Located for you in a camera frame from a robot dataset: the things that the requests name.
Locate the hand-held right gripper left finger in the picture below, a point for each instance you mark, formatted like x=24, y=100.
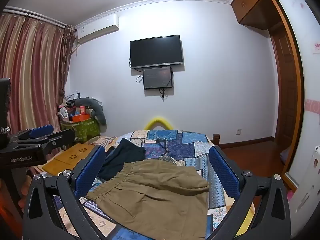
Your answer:
x=91, y=170

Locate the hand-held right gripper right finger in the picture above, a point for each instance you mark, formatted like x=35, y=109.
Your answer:
x=222, y=172

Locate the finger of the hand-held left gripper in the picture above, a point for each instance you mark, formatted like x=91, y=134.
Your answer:
x=56, y=140
x=41, y=131

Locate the khaki pants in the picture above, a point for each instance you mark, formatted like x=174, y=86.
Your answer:
x=155, y=195

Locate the person's left hand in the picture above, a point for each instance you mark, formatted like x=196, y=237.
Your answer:
x=24, y=190

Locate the green fabric bag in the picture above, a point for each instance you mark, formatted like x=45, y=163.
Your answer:
x=85, y=131

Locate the striped cloth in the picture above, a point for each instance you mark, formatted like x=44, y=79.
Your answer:
x=103, y=140

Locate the orange box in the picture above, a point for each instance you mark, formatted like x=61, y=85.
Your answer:
x=80, y=118

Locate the dark navy garment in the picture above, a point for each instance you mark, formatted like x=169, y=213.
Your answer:
x=122, y=157

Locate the small red box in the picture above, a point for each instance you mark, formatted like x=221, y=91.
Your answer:
x=82, y=110

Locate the grey plush toy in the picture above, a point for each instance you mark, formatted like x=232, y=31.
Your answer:
x=97, y=112

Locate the orange yellow bed sheet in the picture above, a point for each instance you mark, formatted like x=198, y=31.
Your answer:
x=246, y=220

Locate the blue patchwork blanket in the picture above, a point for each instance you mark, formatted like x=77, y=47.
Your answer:
x=175, y=145

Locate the striped pink curtain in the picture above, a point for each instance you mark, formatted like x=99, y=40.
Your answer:
x=32, y=67

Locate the purple cloth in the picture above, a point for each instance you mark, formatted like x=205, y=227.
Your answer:
x=285, y=156

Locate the yellow foam arch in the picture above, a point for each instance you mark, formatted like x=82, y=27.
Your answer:
x=157, y=121

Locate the wooden door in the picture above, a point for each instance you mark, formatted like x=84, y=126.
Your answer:
x=287, y=92

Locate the small black monitor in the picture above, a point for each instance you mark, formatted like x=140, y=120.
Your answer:
x=157, y=77

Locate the white air conditioner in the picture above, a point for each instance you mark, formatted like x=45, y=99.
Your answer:
x=97, y=28

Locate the pink sticker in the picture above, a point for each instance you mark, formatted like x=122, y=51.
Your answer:
x=316, y=48

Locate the wooden overhead cabinet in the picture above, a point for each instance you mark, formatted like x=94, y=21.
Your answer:
x=250, y=2

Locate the wooden bed frame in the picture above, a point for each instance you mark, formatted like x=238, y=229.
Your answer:
x=216, y=139

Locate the white curtain rail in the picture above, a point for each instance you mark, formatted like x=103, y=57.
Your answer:
x=37, y=17

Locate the black wall television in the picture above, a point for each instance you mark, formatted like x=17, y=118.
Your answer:
x=156, y=51

